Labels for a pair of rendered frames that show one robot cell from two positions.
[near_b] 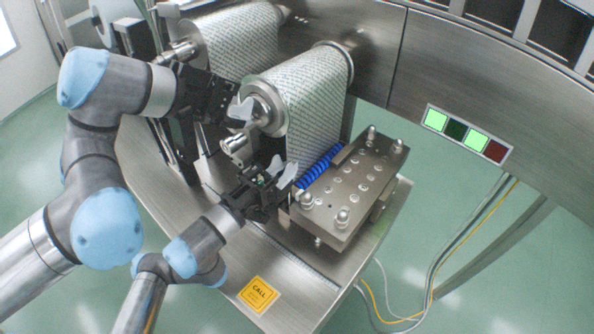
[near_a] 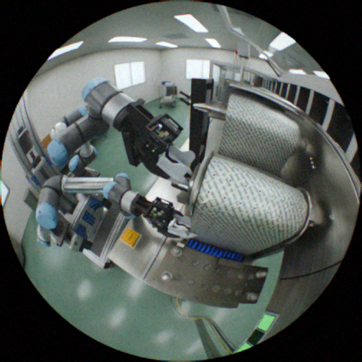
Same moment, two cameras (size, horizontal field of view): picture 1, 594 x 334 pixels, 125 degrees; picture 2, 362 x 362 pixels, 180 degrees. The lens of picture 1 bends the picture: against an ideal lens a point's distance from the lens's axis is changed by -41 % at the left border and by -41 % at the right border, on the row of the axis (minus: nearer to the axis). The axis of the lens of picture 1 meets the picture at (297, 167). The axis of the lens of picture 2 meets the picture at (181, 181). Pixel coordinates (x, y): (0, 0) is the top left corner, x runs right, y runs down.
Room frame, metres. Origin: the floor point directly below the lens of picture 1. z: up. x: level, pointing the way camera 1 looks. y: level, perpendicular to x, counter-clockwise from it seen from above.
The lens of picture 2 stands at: (0.36, -0.08, 1.46)
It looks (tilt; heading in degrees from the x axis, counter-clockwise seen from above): 51 degrees down; 75
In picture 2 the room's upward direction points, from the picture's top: straight up
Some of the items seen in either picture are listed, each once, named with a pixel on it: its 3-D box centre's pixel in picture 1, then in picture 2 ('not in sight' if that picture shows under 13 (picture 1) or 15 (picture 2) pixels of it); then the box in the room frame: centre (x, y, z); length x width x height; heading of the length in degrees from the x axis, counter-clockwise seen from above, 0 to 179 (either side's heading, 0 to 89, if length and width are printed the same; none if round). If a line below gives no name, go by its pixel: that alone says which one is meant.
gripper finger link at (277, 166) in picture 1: (277, 164); (187, 221); (0.42, 0.05, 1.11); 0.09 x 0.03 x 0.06; 142
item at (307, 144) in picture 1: (317, 138); (228, 241); (0.51, -0.05, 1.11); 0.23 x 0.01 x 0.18; 141
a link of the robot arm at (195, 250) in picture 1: (193, 248); (118, 195); (0.20, 0.20, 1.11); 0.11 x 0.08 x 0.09; 141
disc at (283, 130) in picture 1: (262, 107); (202, 183); (0.45, 0.07, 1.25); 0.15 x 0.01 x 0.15; 51
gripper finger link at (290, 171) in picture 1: (288, 171); (182, 231); (0.40, 0.02, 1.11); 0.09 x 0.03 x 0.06; 140
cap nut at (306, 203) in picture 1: (306, 199); (176, 251); (0.36, -0.02, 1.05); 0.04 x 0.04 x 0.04
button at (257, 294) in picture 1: (257, 294); (130, 237); (0.17, 0.10, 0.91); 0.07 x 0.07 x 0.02; 51
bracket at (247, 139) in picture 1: (248, 173); (187, 206); (0.44, 0.13, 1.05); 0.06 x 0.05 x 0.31; 141
